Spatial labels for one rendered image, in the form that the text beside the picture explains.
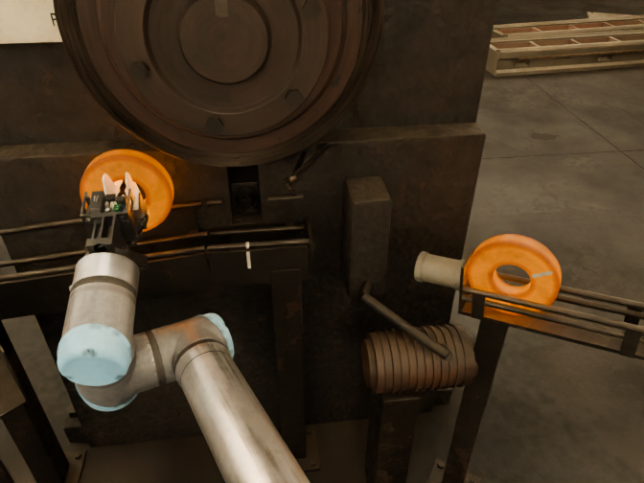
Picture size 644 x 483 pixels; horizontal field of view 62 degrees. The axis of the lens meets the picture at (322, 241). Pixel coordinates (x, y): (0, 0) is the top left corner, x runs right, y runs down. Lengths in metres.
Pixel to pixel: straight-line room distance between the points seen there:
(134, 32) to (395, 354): 0.72
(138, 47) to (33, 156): 0.40
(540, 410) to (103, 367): 1.31
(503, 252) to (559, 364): 0.98
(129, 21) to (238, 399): 0.51
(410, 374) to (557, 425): 0.74
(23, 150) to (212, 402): 0.62
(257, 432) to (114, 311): 0.25
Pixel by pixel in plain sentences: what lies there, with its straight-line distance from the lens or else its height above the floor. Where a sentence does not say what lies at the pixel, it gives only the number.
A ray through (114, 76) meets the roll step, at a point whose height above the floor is 1.05.
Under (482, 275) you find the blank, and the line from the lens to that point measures 1.01.
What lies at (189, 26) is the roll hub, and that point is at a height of 1.13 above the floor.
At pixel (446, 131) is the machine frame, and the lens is 1.11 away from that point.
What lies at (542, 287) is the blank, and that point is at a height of 0.71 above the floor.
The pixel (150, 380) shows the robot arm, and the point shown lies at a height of 0.66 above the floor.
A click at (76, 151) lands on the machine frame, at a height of 0.87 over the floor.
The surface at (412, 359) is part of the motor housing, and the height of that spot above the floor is 0.51.
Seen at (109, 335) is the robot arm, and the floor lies 0.80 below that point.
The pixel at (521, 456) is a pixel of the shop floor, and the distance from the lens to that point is 1.65.
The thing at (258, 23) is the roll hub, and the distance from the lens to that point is 0.76.
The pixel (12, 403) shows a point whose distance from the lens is 1.02.
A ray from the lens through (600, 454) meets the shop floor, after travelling 1.74.
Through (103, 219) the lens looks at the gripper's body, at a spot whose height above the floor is 0.87.
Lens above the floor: 1.32
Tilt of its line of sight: 36 degrees down
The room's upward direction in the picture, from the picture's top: straight up
